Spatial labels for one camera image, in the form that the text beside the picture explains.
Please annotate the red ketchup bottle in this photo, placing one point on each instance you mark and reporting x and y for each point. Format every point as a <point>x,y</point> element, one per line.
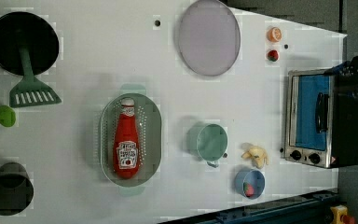
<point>126,145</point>

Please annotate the green oval strainer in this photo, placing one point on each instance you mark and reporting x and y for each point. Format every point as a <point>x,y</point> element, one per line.
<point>148,126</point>

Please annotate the green mug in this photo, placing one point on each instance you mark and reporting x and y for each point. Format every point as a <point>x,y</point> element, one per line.
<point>208,142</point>

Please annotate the grey round plate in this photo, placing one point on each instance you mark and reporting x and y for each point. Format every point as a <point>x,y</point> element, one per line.
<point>209,38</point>

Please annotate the peeled banana toy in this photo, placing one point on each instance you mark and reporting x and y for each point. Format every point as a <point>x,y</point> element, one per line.
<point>258,155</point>

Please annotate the blue bowl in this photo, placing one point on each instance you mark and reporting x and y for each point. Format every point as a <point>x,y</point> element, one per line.
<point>253,177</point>

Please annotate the red strawberry toy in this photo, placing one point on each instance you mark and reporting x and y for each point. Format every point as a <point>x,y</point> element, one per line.
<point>249,190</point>

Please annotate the small red fruit toy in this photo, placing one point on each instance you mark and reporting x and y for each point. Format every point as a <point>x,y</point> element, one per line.
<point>273,55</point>

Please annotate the orange slice toy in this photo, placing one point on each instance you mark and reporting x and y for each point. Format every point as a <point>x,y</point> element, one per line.
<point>274,34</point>

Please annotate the green spatula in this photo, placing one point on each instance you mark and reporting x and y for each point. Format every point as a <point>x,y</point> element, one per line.
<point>31,91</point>

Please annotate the lime green round toy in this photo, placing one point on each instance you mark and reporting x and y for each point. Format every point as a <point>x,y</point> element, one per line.
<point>7,116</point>

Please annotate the black frying pan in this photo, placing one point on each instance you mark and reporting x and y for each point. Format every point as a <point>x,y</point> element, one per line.
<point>39,36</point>

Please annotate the black cylindrical cup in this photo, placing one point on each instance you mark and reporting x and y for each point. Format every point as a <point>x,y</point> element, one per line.
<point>16,189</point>

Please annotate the yellow red clamp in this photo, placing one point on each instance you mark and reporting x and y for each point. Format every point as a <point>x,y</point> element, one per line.
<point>341,215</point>

